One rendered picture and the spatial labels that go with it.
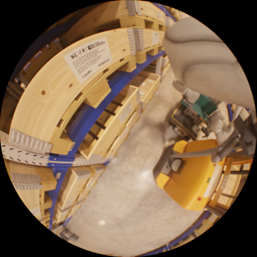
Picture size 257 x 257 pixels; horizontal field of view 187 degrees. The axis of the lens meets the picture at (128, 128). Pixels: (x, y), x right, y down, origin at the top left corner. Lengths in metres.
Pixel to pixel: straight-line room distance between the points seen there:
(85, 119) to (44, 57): 1.36
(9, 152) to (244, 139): 0.74
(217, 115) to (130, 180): 1.72
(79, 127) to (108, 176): 1.32
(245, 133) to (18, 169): 0.85
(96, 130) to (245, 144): 1.00
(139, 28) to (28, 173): 1.12
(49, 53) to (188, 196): 2.48
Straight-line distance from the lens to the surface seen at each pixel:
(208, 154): 0.61
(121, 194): 1.75
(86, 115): 0.50
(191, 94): 1.09
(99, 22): 0.94
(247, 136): 0.24
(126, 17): 0.76
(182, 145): 1.32
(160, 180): 1.26
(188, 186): 0.99
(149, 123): 1.64
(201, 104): 1.33
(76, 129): 0.51
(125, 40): 0.56
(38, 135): 0.37
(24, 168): 0.64
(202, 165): 0.98
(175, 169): 1.19
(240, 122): 0.30
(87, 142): 0.93
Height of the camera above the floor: 1.49
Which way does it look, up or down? 69 degrees down
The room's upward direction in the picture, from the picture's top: 22 degrees counter-clockwise
